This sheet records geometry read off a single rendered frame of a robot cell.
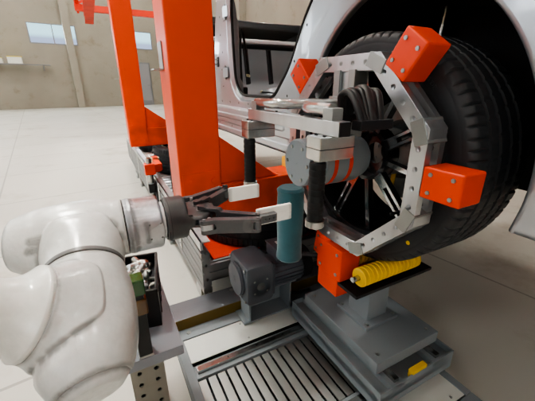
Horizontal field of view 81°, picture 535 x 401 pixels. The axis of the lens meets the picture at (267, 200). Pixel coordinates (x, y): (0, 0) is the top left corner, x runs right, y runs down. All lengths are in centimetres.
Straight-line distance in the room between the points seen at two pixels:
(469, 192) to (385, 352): 66
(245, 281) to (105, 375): 88
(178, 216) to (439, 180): 52
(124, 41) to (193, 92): 196
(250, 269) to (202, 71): 72
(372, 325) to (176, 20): 122
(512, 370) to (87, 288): 156
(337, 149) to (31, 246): 53
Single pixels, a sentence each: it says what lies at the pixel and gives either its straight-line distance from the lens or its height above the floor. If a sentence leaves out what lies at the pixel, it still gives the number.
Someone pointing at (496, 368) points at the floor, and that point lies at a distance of 166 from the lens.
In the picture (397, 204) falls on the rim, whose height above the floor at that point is 73.
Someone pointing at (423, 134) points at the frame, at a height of 95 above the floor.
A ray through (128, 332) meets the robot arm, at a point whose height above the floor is 78.
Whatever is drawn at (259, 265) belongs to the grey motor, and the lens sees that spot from 121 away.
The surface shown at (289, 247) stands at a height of 54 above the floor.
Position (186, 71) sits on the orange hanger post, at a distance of 115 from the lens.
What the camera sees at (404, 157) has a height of 84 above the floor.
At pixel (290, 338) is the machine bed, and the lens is 141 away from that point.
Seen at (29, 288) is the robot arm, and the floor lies 85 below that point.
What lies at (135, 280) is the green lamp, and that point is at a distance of 73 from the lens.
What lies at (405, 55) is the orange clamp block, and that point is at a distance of 78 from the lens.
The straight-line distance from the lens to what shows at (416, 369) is 125.
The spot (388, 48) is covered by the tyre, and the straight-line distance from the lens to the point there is 93.
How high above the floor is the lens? 105
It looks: 20 degrees down
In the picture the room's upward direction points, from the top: straight up
